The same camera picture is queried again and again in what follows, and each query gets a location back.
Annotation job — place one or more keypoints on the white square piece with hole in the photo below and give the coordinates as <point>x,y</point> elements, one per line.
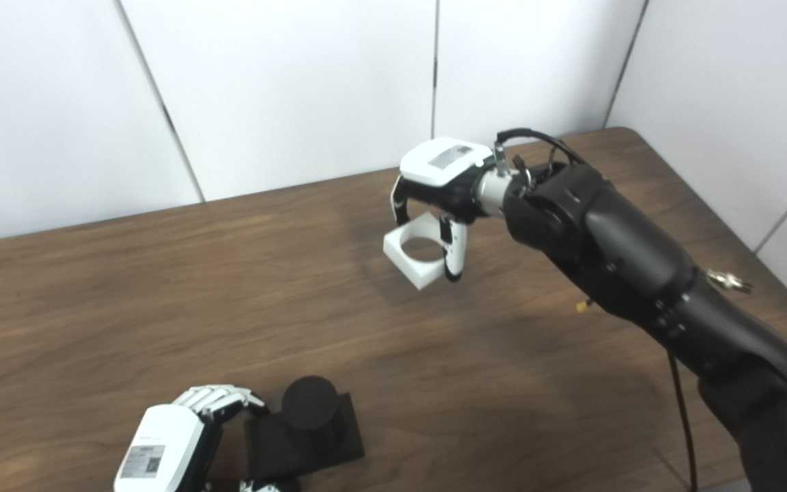
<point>417,272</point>

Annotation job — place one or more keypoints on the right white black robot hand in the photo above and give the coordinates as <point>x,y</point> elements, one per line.
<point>438,167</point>

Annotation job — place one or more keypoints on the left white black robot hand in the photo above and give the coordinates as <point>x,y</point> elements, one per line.
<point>164,444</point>

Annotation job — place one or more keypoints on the black peg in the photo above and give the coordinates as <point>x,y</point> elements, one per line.
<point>308,410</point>

